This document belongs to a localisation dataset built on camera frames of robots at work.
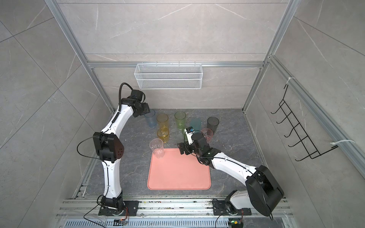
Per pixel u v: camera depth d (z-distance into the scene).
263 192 0.41
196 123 1.07
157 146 0.82
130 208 0.73
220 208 0.73
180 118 0.97
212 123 0.98
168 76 1.00
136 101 0.73
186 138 0.75
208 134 0.99
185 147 0.73
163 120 0.95
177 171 0.86
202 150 0.64
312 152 0.59
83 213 0.72
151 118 1.01
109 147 0.56
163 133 1.02
